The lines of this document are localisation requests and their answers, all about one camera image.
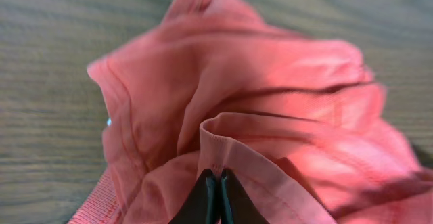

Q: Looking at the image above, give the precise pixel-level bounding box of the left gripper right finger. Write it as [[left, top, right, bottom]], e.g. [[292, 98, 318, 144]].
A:
[[219, 169, 269, 224]]

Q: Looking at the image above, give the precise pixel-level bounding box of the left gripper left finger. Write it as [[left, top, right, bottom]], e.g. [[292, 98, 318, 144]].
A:
[[168, 169, 220, 224]]

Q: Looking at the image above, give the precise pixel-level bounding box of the red t-shirt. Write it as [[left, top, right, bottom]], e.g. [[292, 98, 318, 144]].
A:
[[71, 0, 432, 223]]

